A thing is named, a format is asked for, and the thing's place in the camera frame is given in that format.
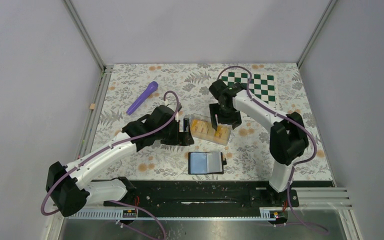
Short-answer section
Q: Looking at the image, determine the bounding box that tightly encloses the white slotted cable duct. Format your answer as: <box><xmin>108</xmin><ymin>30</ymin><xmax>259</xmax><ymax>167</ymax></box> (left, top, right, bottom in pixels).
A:
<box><xmin>69</xmin><ymin>207</ymin><xmax>289</xmax><ymax>222</ymax></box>

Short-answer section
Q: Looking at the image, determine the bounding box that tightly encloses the floral tablecloth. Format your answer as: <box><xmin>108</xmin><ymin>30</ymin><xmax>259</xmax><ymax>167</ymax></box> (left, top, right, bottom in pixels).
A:
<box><xmin>91</xmin><ymin>63</ymin><xmax>334</xmax><ymax>181</ymax></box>

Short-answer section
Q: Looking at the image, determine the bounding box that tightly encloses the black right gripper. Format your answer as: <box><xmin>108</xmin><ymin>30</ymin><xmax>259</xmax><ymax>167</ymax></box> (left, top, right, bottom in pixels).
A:
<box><xmin>209</xmin><ymin>102</ymin><xmax>242</xmax><ymax>130</ymax></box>

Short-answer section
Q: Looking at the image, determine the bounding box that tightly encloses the green white chessboard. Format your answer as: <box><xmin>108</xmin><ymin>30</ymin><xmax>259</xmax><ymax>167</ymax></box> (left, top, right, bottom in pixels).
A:
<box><xmin>220</xmin><ymin>69</ymin><xmax>278</xmax><ymax>110</ymax></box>

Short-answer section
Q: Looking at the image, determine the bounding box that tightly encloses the clear box of cards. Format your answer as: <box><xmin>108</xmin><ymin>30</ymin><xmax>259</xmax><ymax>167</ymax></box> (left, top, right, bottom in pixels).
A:
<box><xmin>190</xmin><ymin>114</ymin><xmax>232</xmax><ymax>146</ymax></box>

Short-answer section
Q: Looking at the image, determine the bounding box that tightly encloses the black leather card holder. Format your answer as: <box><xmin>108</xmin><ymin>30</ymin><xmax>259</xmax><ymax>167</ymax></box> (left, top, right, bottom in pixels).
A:
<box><xmin>188</xmin><ymin>151</ymin><xmax>227</xmax><ymax>175</ymax></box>

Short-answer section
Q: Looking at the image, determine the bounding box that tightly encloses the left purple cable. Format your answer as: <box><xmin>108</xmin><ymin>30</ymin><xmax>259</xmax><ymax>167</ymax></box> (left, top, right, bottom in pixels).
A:
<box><xmin>40</xmin><ymin>91</ymin><xmax>183</xmax><ymax>217</ymax></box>

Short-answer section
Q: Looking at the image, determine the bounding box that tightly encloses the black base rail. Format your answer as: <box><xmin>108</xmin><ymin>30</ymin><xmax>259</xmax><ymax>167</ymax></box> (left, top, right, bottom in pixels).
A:
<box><xmin>119</xmin><ymin>177</ymin><xmax>300</xmax><ymax>218</ymax></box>

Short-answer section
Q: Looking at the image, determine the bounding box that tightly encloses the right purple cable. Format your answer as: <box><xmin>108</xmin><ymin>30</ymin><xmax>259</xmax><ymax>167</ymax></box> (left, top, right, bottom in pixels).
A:
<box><xmin>216</xmin><ymin>65</ymin><xmax>330</xmax><ymax>233</ymax></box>

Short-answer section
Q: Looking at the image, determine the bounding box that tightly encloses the small wooden block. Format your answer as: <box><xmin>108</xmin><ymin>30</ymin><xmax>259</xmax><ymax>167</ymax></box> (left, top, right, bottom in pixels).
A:
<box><xmin>89</xmin><ymin>103</ymin><xmax>96</xmax><ymax>110</ymax></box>

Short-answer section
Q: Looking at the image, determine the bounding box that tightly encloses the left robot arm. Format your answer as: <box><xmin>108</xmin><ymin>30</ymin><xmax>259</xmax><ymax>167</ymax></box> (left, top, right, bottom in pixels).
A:
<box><xmin>40</xmin><ymin>105</ymin><xmax>195</xmax><ymax>217</ymax></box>

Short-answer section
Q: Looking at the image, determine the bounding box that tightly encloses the purple toy microphone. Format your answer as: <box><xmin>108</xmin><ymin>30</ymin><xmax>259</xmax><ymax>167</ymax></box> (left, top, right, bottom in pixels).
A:
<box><xmin>126</xmin><ymin>81</ymin><xmax>159</xmax><ymax>116</ymax></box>

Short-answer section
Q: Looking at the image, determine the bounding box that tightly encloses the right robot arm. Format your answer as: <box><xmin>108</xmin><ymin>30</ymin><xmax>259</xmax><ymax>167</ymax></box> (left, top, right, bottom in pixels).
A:
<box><xmin>208</xmin><ymin>79</ymin><xmax>309</xmax><ymax>206</ymax></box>

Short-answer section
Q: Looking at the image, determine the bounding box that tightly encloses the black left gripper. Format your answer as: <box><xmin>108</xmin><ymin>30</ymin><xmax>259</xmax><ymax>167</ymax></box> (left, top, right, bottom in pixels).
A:
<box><xmin>156</xmin><ymin>118</ymin><xmax>194</xmax><ymax>146</ymax></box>

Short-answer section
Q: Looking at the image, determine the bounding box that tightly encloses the purple cable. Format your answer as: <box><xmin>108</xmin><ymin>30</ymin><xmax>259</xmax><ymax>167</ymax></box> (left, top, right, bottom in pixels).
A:
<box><xmin>216</xmin><ymin>65</ymin><xmax>330</xmax><ymax>233</ymax></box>
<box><xmin>40</xmin><ymin>91</ymin><xmax>183</xmax><ymax>217</ymax></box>

